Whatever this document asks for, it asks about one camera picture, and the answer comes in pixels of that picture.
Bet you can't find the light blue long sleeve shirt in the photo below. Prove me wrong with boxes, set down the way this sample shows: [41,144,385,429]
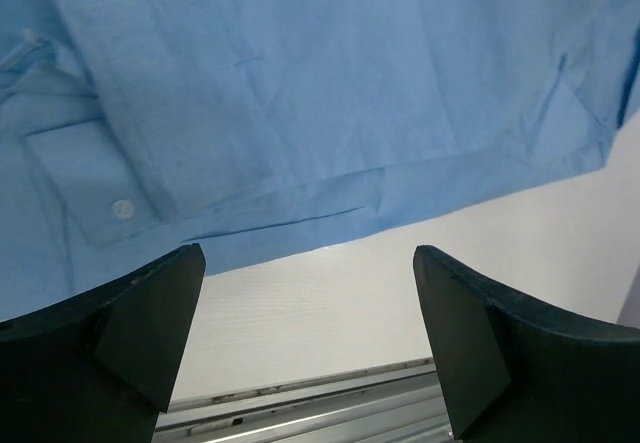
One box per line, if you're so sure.
[1,0,639,319]

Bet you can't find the aluminium rail frame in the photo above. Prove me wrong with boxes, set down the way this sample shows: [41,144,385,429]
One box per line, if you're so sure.
[153,358,454,442]

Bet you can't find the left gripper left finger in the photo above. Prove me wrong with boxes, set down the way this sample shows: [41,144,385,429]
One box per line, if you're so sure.
[1,244,206,442]

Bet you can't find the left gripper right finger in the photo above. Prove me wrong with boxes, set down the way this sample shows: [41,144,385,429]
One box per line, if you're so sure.
[413,245,639,442]

